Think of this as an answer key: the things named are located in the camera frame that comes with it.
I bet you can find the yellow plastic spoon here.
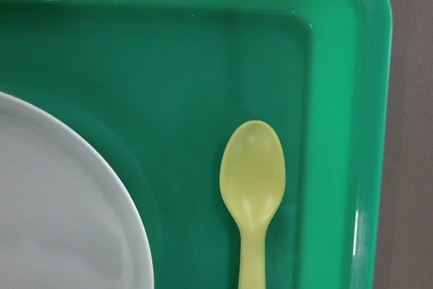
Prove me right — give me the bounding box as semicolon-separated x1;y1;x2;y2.
219;120;286;288

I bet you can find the green plastic tray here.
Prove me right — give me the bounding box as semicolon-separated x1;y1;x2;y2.
1;0;392;288

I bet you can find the white round plate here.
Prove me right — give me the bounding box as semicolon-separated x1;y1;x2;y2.
1;93;154;288

